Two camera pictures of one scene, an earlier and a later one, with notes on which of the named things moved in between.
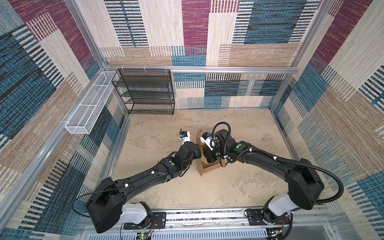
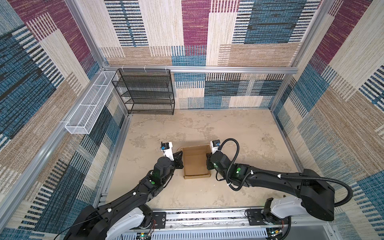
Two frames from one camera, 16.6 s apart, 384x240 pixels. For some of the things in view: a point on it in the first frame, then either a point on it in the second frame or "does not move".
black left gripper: [197, 155] -> [177, 159]
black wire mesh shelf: [146, 91] does not move
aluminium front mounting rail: [227, 224] does not move
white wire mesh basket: [81, 121] does not move
